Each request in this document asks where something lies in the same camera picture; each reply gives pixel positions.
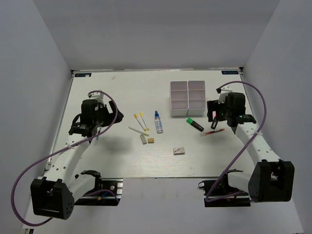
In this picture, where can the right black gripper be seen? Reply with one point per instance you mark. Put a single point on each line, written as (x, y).
(213, 106)

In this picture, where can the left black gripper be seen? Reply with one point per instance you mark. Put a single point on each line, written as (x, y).
(110, 117)

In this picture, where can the pink capped black highlighter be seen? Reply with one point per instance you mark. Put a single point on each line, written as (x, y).
(214, 123)

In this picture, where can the yellow capped white marker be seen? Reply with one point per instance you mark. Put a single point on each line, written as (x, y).
(141, 125)

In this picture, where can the red clear pen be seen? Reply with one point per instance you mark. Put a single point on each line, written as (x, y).
(212, 132)

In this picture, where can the green capped black highlighter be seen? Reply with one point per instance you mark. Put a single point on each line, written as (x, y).
(195, 124)

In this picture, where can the pale yellow capped marker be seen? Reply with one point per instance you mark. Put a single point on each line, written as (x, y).
(138, 131)

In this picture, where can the blue capped spray bottle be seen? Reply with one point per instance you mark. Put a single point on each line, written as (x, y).
(158, 123)

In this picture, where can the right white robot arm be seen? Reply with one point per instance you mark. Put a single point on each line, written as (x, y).
(272, 177)

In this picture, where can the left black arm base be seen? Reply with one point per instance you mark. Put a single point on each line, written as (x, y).
(107, 194)

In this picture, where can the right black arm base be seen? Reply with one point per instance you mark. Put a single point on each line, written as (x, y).
(222, 189)

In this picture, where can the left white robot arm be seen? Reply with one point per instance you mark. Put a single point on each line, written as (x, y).
(55, 194)

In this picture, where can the grey white eraser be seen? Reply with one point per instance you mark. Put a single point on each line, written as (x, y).
(143, 139)

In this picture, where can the left white divided container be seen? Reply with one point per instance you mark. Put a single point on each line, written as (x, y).
(178, 98)

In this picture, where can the white boxed eraser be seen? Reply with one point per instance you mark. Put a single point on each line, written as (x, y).
(179, 151)

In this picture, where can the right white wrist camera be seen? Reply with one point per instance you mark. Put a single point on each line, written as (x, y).
(223, 93)

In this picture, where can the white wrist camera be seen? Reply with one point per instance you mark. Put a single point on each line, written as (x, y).
(223, 93)
(98, 95)

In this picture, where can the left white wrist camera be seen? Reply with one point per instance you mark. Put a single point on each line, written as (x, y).
(98, 95)

